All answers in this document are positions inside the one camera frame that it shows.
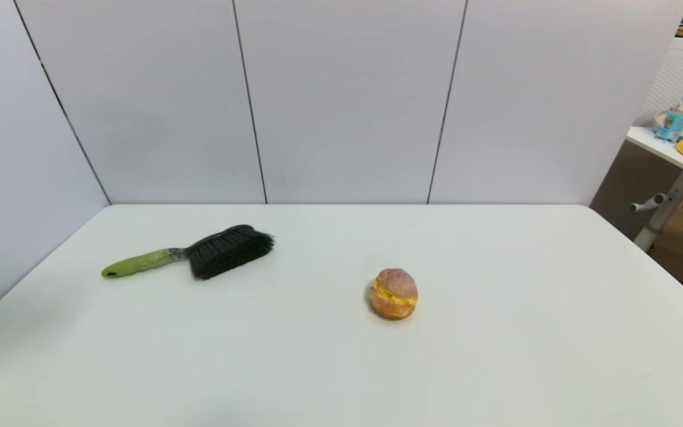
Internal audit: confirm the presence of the white perforated partition panel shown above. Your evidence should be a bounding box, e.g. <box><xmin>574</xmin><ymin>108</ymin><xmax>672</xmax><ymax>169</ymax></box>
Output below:
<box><xmin>589</xmin><ymin>39</ymin><xmax>683</xmax><ymax>238</ymax></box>

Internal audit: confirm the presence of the green-handled black bristle brush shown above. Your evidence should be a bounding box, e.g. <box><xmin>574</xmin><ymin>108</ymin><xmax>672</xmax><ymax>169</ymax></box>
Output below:
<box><xmin>101</xmin><ymin>224</ymin><xmax>275</xmax><ymax>281</ymax></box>

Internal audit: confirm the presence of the clear plastic water bottle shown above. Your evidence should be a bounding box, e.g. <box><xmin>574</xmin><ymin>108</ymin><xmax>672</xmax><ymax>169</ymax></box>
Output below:
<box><xmin>656</xmin><ymin>95</ymin><xmax>683</xmax><ymax>143</ymax></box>

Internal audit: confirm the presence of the beige plate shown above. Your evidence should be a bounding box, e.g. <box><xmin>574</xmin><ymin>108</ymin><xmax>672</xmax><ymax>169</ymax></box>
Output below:
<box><xmin>654</xmin><ymin>109</ymin><xmax>683</xmax><ymax>138</ymax></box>

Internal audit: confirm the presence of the grey table crank handle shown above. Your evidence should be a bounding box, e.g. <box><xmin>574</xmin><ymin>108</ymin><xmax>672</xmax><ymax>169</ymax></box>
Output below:
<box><xmin>630</xmin><ymin>193</ymin><xmax>671</xmax><ymax>214</ymax></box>

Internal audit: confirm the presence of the white side table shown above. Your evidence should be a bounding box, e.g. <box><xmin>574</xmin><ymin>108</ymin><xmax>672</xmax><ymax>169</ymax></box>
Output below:
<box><xmin>626</xmin><ymin>126</ymin><xmax>683</xmax><ymax>253</ymax></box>

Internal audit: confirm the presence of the cream puff bread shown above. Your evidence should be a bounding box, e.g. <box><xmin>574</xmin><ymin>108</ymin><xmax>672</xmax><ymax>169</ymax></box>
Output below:
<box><xmin>368</xmin><ymin>268</ymin><xmax>419</xmax><ymax>321</ymax></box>

